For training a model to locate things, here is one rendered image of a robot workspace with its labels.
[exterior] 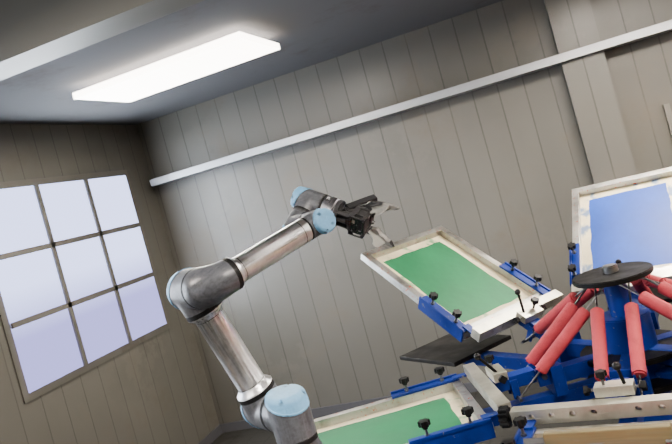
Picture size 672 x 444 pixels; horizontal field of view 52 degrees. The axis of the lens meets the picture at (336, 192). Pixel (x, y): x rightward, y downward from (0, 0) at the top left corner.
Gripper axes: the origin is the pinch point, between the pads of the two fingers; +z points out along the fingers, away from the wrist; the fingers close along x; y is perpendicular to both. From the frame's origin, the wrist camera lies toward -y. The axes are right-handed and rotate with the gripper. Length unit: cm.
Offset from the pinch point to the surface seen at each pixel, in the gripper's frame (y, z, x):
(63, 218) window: -122, -304, -191
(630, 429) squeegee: 11, 80, -33
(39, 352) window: -42, -254, -233
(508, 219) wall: -302, -10, -192
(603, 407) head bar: -8, 73, -49
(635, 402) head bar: -10, 81, -43
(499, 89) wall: -342, -46, -103
